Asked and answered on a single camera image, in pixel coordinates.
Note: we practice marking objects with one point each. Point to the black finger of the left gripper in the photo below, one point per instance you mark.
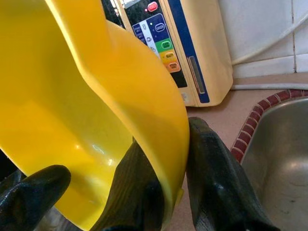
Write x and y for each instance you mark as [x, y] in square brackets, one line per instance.
[26, 204]

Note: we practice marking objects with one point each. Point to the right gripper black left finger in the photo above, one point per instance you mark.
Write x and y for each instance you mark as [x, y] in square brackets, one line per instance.
[134, 192]

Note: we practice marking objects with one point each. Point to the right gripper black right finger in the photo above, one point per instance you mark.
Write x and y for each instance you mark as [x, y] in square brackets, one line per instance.
[216, 180]

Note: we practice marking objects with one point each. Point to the yellow plastic bowl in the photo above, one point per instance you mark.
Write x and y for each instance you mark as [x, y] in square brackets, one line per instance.
[60, 96]

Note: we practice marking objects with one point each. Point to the steel sink basin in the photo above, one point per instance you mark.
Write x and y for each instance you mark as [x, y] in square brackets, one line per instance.
[284, 168]

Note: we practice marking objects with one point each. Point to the cream water ionizer machine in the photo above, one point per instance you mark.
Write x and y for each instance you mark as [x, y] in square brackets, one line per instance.
[204, 48]

